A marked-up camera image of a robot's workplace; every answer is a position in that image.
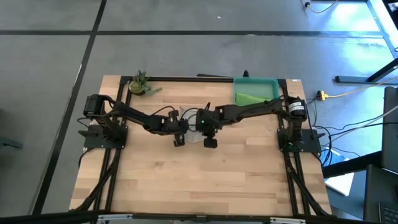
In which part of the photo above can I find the grey waffle microfiber towel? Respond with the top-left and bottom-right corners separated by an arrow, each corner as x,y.
178,106 -> 208,144

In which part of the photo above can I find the green microfiber towel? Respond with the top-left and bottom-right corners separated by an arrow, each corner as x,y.
234,92 -> 273,107

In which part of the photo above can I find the teal plastic basket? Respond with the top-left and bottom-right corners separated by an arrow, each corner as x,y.
233,77 -> 280,107

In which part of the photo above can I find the potted succulent plant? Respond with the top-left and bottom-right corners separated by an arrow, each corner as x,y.
128,70 -> 163,96

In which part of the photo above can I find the white paper sheet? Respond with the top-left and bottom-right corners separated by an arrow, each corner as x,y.
325,172 -> 355,197

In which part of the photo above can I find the black desk leg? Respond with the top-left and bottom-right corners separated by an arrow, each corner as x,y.
335,57 -> 398,83

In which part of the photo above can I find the black computer case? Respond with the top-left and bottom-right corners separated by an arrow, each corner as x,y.
381,86 -> 398,174

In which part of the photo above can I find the black keyboard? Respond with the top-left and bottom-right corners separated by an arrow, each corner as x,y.
378,202 -> 398,224

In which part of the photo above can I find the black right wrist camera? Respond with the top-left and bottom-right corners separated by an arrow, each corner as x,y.
203,136 -> 218,149

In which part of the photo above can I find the black aluminium table frame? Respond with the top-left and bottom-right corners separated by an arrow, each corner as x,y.
74,75 -> 332,217

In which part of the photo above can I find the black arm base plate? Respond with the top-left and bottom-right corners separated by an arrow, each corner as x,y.
277,128 -> 326,154
78,124 -> 128,149

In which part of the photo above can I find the yellow power cable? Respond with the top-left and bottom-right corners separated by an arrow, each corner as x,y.
326,76 -> 398,99

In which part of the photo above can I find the black overhead frame beam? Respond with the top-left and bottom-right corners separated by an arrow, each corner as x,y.
0,210 -> 398,224

